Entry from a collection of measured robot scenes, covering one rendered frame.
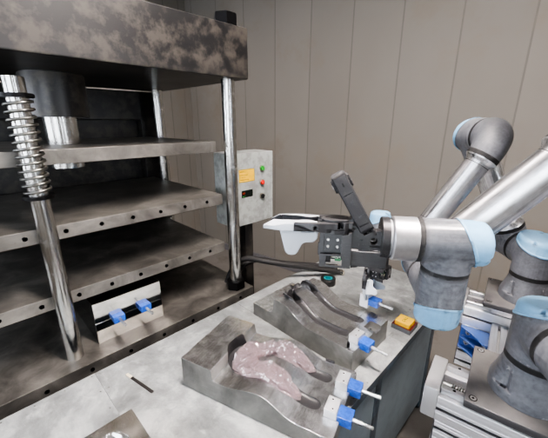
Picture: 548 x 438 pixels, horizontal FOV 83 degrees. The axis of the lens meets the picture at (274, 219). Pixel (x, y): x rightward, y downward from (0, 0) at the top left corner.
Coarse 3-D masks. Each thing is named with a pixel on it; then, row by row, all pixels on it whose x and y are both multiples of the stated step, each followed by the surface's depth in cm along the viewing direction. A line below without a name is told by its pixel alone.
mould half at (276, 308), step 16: (288, 288) 151; (304, 288) 136; (320, 288) 138; (256, 304) 138; (272, 304) 137; (288, 304) 125; (320, 304) 130; (336, 304) 133; (272, 320) 132; (288, 320) 124; (304, 320) 121; (336, 320) 122; (368, 320) 121; (384, 320) 121; (304, 336) 119; (320, 336) 113; (336, 336) 112; (368, 336) 112; (384, 336) 123; (320, 352) 115; (336, 352) 110; (352, 352) 104; (352, 368) 107
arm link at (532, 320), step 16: (528, 304) 64; (544, 304) 64; (512, 320) 68; (528, 320) 64; (544, 320) 61; (512, 336) 68; (528, 336) 63; (544, 336) 60; (512, 352) 68; (528, 352) 63
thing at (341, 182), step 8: (336, 176) 52; (344, 176) 52; (336, 184) 52; (344, 184) 52; (352, 184) 53; (336, 192) 54; (344, 192) 52; (352, 192) 52; (344, 200) 52; (352, 200) 52; (352, 208) 52; (360, 208) 52; (352, 216) 52; (360, 216) 52; (368, 216) 52; (360, 224) 52; (368, 224) 52; (360, 232) 53
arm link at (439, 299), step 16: (416, 272) 59; (432, 272) 51; (416, 288) 56; (432, 288) 52; (448, 288) 50; (464, 288) 51; (416, 304) 55; (432, 304) 52; (448, 304) 51; (432, 320) 53; (448, 320) 52
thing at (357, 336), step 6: (354, 330) 111; (360, 330) 111; (354, 336) 108; (360, 336) 108; (366, 336) 110; (354, 342) 109; (360, 342) 107; (366, 342) 107; (372, 342) 107; (360, 348) 108; (366, 348) 106; (372, 348) 106; (378, 348) 105; (384, 354) 103
